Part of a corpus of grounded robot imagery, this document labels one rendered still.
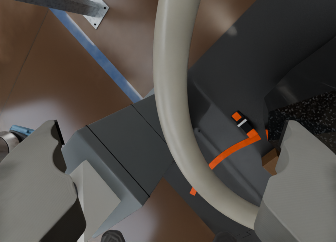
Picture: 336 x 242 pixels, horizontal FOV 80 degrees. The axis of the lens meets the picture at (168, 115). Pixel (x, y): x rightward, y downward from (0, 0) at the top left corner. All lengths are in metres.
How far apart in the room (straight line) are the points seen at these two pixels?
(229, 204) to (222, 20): 1.26
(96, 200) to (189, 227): 1.38
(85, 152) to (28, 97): 1.74
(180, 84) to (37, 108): 2.37
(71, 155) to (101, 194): 0.21
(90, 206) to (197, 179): 0.64
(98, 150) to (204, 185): 0.67
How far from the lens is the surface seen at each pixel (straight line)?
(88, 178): 0.87
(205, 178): 0.23
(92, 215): 0.83
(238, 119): 1.45
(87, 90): 1.95
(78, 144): 0.89
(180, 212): 2.03
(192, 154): 0.21
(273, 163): 1.46
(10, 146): 0.73
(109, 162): 0.86
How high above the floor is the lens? 1.41
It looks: 63 degrees down
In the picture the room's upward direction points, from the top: 129 degrees counter-clockwise
